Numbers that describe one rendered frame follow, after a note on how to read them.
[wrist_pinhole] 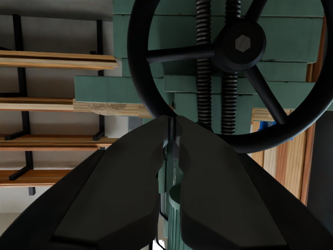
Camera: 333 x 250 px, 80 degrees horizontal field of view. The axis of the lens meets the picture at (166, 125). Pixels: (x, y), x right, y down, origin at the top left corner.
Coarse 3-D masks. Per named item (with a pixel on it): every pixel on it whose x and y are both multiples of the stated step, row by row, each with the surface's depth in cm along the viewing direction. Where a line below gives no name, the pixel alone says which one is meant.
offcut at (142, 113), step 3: (138, 105) 47; (141, 105) 47; (138, 108) 47; (141, 108) 47; (144, 108) 47; (138, 111) 47; (141, 111) 47; (144, 111) 47; (147, 111) 47; (138, 114) 47; (141, 114) 47; (144, 114) 47; (147, 114) 47; (138, 117) 47; (141, 117) 47; (144, 117) 47; (147, 117) 47; (150, 117) 47
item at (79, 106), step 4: (76, 104) 62; (80, 104) 62; (84, 104) 62; (128, 104) 61; (132, 104) 61; (136, 104) 61; (76, 108) 62; (80, 108) 62; (84, 108) 62; (88, 108) 62; (124, 108) 62; (128, 108) 62; (132, 108) 62; (136, 108) 62; (256, 108) 60; (260, 108) 60; (120, 112) 62; (124, 112) 62; (128, 112) 62; (132, 112) 62; (136, 112) 62; (256, 112) 60; (260, 112) 60; (264, 112) 60; (268, 112) 60; (256, 116) 60; (260, 116) 60; (264, 116) 60; (268, 116) 60
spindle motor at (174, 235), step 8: (176, 184) 73; (176, 192) 65; (176, 200) 61; (168, 208) 68; (176, 208) 61; (168, 216) 66; (176, 216) 62; (168, 224) 67; (176, 224) 62; (168, 232) 67; (176, 232) 62; (168, 240) 68; (176, 240) 63; (168, 248) 68; (176, 248) 63; (184, 248) 61
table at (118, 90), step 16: (80, 80) 45; (96, 80) 45; (112, 80) 45; (128, 80) 45; (160, 80) 45; (176, 80) 35; (192, 80) 35; (240, 80) 35; (80, 96) 46; (96, 96) 46; (112, 96) 46; (128, 96) 46; (256, 96) 44; (288, 96) 44; (304, 96) 44
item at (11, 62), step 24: (0, 48) 218; (24, 72) 261; (0, 96) 226; (24, 96) 262; (24, 120) 267; (0, 144) 230; (24, 144) 232; (48, 144) 235; (72, 144) 238; (96, 144) 241; (24, 168) 268
